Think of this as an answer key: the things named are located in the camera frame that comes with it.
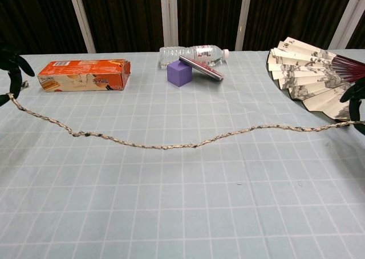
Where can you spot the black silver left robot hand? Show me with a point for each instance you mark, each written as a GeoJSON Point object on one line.
{"type": "Point", "coordinates": [14, 79]}

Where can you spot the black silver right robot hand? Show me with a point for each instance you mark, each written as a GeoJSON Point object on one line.
{"type": "Point", "coordinates": [356, 107]}

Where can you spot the painted paper folding fan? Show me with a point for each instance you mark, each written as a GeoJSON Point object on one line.
{"type": "Point", "coordinates": [308, 76]}

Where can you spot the orange cardboard box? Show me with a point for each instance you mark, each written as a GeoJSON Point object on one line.
{"type": "Point", "coordinates": [82, 76]}

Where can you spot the red flat box silver rim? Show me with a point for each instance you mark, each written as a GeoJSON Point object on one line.
{"type": "Point", "coordinates": [202, 68]}

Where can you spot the clear plastic water bottle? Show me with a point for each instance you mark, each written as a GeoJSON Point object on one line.
{"type": "Point", "coordinates": [205, 53]}

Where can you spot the purple foam block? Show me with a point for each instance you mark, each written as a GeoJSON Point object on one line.
{"type": "Point", "coordinates": [178, 75]}

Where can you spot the light blue grid tablecloth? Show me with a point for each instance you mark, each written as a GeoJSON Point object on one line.
{"type": "Point", "coordinates": [182, 199]}

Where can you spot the white partition frame post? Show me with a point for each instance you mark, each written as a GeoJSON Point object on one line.
{"type": "Point", "coordinates": [82, 19]}
{"type": "Point", "coordinates": [168, 16]}
{"type": "Point", "coordinates": [348, 19]}
{"type": "Point", "coordinates": [245, 16]}

